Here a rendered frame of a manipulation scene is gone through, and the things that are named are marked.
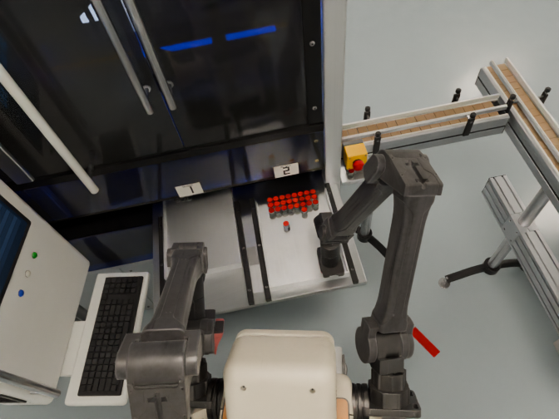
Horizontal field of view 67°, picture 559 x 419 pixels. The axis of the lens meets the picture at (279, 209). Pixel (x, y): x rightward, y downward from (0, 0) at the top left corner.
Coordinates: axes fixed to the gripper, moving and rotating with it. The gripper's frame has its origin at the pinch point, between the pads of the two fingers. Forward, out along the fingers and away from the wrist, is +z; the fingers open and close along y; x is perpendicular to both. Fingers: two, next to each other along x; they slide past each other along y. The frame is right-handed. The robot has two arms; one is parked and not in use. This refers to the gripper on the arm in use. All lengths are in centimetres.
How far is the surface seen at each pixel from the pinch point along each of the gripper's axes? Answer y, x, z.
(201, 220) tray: 31, 41, 0
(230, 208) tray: 33.9, 30.2, 0.2
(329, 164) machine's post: 35.4, -7.4, -12.6
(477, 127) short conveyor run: 48, -67, -4
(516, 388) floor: -26, -80, 92
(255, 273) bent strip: 6.0, 24.1, 2.2
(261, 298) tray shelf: -2.9, 23.3, 3.0
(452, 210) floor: 71, -87, 85
